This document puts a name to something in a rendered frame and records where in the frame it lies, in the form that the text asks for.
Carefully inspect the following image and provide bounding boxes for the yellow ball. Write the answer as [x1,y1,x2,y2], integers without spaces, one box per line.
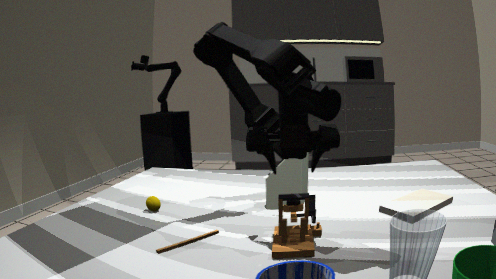
[146,196,161,211]

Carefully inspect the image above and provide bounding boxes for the brown wooden stick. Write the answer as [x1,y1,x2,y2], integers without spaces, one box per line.
[156,230,219,253]

